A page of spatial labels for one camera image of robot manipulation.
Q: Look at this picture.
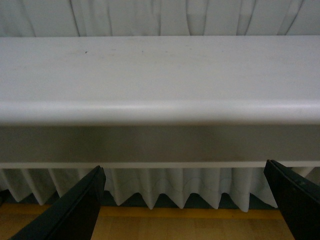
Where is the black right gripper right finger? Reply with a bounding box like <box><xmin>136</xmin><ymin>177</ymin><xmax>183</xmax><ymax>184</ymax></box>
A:
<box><xmin>264</xmin><ymin>160</ymin><xmax>320</xmax><ymax>240</ymax></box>

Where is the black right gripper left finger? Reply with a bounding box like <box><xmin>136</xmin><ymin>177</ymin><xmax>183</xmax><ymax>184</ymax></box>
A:
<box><xmin>10</xmin><ymin>166</ymin><xmax>106</xmax><ymax>240</ymax></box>

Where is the white pleated curtain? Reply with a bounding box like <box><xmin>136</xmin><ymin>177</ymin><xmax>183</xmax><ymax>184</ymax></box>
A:
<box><xmin>0</xmin><ymin>0</ymin><xmax>320</xmax><ymax>211</ymax></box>

